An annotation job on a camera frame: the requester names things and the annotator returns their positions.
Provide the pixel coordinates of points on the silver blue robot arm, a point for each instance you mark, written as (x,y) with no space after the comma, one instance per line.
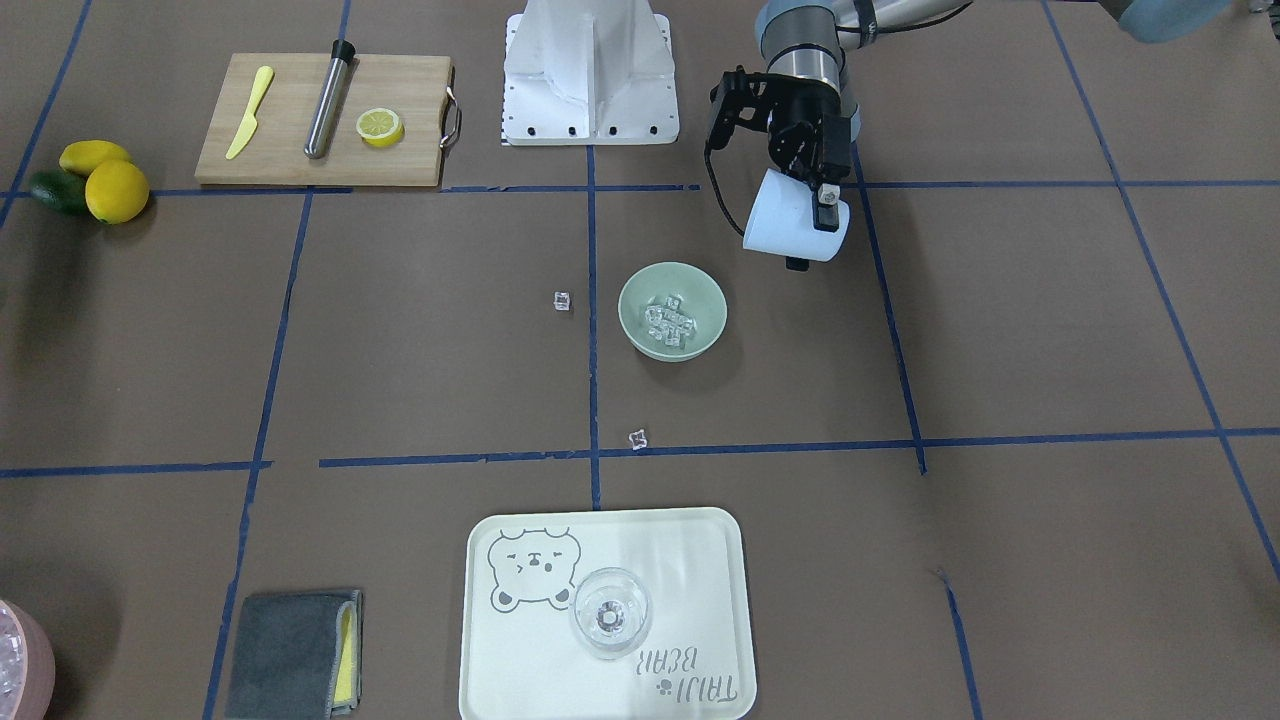
(814,39)

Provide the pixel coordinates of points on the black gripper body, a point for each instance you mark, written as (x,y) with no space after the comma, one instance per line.
(797,133)

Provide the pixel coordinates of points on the clear wine glass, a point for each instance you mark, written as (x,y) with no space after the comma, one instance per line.
(612,613)

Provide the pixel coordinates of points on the grey folded cloth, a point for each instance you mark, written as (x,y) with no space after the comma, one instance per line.
(298,655)

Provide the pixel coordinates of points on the light blue plastic cup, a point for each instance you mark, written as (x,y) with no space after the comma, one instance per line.
(781,222)

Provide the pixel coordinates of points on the cream bear tray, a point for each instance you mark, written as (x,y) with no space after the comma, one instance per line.
(521,659)

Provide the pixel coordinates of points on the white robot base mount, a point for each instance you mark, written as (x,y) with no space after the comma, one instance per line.
(580,73)

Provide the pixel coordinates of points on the pink bowl with ice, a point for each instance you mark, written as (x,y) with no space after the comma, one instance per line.
(28,665)

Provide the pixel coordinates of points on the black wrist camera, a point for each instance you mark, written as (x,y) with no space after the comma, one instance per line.
(736,102)

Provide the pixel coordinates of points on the yellow lemon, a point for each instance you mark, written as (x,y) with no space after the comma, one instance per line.
(82,158)
(116,192)

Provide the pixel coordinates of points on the yellow plastic knife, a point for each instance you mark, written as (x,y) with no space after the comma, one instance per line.
(249,122)

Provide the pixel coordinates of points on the steel muddler black cap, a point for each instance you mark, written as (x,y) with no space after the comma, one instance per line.
(330,100)

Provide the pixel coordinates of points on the green lime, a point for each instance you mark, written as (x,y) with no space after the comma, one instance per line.
(59,190)

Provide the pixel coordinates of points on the lemon half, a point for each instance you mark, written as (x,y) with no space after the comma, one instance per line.
(380,127)

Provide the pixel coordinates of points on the green ceramic bowl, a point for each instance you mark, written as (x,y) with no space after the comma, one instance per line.
(672,312)

